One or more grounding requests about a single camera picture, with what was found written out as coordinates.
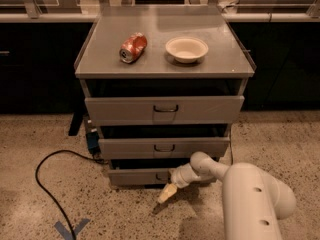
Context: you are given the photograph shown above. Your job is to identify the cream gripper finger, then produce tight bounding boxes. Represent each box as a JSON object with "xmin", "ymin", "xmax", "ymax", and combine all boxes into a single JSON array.
[{"xmin": 157, "ymin": 183, "xmax": 177, "ymax": 204}]

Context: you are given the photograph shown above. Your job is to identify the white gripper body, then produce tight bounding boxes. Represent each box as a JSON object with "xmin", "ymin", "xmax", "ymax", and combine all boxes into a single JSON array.
[{"xmin": 170, "ymin": 163, "xmax": 200, "ymax": 189}]

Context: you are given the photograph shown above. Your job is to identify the grey bottom drawer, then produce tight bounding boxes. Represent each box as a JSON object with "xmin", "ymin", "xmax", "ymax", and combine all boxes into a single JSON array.
[{"xmin": 107, "ymin": 166, "xmax": 218, "ymax": 187}]

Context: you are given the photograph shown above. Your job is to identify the grey drawer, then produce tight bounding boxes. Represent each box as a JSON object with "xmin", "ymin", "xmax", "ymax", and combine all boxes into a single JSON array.
[
  {"xmin": 99, "ymin": 137, "xmax": 229, "ymax": 159},
  {"xmin": 85, "ymin": 96, "xmax": 244, "ymax": 126},
  {"xmin": 107, "ymin": 166, "xmax": 218, "ymax": 187}
]

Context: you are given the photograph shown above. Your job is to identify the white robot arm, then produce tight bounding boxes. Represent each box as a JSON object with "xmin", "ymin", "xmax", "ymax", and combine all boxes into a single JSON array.
[{"xmin": 158, "ymin": 151, "xmax": 297, "ymax": 240}]

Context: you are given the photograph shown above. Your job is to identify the grey middle drawer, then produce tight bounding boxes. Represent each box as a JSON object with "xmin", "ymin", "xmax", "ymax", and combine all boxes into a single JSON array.
[{"xmin": 99, "ymin": 137, "xmax": 229, "ymax": 159}]

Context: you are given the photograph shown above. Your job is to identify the grey drawer cabinet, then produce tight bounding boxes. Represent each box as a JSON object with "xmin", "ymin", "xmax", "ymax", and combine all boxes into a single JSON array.
[{"xmin": 76, "ymin": 5, "xmax": 255, "ymax": 174}]

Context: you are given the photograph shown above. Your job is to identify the grey top drawer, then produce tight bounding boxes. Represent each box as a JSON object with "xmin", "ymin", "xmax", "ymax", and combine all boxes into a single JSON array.
[{"xmin": 85, "ymin": 96, "xmax": 244, "ymax": 126}]

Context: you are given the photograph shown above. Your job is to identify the blue power adapter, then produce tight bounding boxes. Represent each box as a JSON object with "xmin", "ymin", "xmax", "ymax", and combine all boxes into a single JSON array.
[{"xmin": 86, "ymin": 132, "xmax": 100, "ymax": 155}]

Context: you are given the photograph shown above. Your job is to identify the blue tape cross mark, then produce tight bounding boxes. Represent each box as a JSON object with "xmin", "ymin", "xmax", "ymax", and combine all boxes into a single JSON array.
[{"xmin": 54, "ymin": 218, "xmax": 90, "ymax": 240}]

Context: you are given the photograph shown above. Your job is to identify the white paper bowl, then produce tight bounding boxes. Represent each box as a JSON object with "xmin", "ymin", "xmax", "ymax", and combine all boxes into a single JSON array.
[{"xmin": 165, "ymin": 37, "xmax": 209, "ymax": 64}]

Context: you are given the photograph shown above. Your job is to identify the crushed red soda can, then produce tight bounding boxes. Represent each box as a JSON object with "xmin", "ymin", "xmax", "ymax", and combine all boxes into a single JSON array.
[{"xmin": 119, "ymin": 32, "xmax": 147, "ymax": 64}]

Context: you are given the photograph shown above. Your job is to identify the black cable left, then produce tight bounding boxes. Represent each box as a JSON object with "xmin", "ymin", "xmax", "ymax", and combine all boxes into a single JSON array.
[{"xmin": 34, "ymin": 149, "xmax": 110, "ymax": 240}]

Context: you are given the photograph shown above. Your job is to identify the dark lower wall cabinets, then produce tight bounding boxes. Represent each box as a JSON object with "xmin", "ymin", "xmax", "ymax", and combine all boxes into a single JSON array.
[{"xmin": 0, "ymin": 22, "xmax": 320, "ymax": 114}]

